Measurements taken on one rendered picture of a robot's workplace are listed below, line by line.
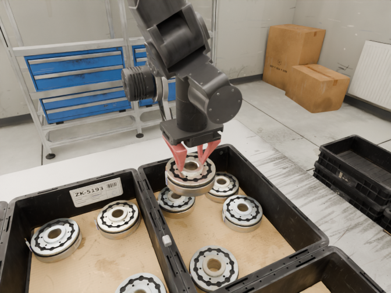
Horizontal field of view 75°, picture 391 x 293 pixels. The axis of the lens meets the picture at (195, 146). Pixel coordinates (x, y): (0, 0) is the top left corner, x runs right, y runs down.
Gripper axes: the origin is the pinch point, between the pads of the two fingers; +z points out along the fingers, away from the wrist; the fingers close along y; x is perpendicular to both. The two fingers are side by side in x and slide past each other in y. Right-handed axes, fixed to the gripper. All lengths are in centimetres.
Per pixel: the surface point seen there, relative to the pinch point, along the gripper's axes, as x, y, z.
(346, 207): -9, 57, 34
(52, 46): 189, -14, 20
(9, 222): 14.0, -35.7, 13.2
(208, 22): 265, 170, 25
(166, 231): -4.3, -7.6, 12.1
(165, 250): -8.2, -9.6, 11.9
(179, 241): -1.4, -3.3, 22.1
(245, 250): -11.1, 9.2, 21.6
